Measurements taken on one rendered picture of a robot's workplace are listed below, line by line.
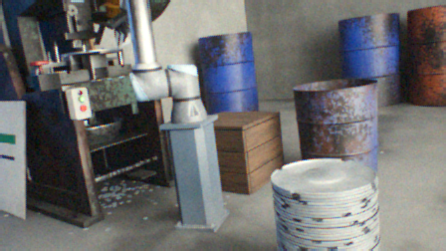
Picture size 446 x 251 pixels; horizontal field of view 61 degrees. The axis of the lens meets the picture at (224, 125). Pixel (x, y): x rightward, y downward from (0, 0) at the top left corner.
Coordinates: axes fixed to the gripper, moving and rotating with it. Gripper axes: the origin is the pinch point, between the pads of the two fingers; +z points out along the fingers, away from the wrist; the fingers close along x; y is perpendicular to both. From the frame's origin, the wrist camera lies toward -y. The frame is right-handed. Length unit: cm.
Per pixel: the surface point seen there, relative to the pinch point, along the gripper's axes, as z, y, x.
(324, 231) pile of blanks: -2, -47, -136
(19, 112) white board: 40, -38, 24
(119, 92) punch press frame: 19.8, -5.1, -10.7
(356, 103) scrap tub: -9, 45, -112
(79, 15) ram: -11.1, -11.9, 17.8
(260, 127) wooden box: 19, 32, -75
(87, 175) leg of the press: 49, -35, -30
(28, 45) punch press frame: 11.1, -25.2, 39.5
